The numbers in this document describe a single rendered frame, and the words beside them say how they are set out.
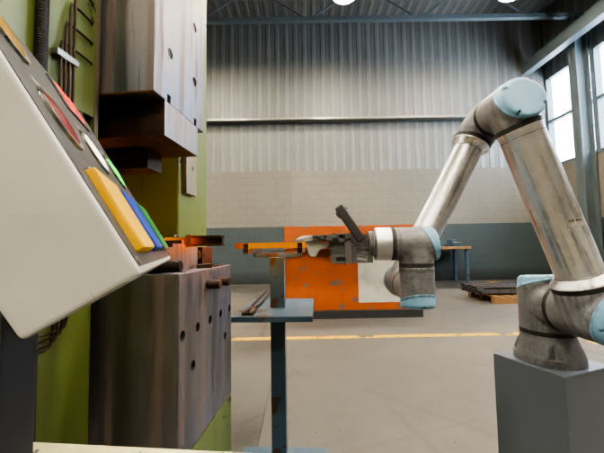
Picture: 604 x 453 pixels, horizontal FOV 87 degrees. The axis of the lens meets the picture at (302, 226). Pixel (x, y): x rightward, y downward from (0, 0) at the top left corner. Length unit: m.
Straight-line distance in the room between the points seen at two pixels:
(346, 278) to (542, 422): 3.38
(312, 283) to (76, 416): 3.68
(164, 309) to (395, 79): 9.42
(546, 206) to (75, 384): 1.22
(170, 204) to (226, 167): 7.63
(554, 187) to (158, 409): 1.13
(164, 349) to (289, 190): 7.81
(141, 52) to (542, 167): 1.06
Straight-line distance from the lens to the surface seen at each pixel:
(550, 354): 1.26
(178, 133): 0.99
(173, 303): 0.83
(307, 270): 4.35
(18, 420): 0.49
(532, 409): 1.31
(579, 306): 1.11
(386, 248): 0.85
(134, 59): 0.98
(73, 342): 0.89
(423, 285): 0.88
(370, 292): 4.48
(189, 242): 0.96
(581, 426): 1.31
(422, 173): 9.21
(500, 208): 9.99
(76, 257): 0.26
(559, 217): 1.06
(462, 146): 1.13
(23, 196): 0.27
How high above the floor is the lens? 0.98
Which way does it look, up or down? 4 degrees up
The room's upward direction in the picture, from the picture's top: 1 degrees counter-clockwise
